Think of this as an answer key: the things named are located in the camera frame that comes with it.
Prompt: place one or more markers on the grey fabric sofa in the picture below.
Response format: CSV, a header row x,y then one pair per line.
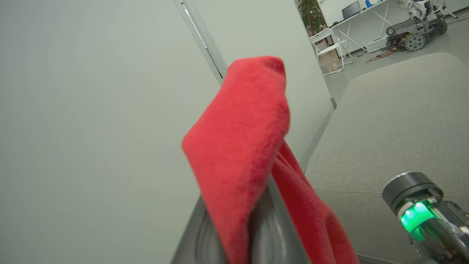
x,y
395,139

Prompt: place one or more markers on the tracked mobile robot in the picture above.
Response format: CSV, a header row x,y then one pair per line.
x,y
416,31

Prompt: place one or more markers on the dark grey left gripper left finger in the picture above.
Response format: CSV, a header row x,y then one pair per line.
x,y
199,234

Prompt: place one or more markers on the white box under table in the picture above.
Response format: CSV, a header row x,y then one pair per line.
x,y
376,44

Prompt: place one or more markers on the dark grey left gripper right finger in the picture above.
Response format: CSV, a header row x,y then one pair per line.
x,y
273,227

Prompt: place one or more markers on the white folding chair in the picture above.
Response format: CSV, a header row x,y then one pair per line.
x,y
329,46

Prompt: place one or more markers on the green potted plant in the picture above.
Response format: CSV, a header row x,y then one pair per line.
x,y
311,16

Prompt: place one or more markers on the red garment with white stripes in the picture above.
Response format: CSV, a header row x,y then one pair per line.
x,y
238,128

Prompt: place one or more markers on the white trestle table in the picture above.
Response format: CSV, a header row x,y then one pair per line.
x,y
366,18

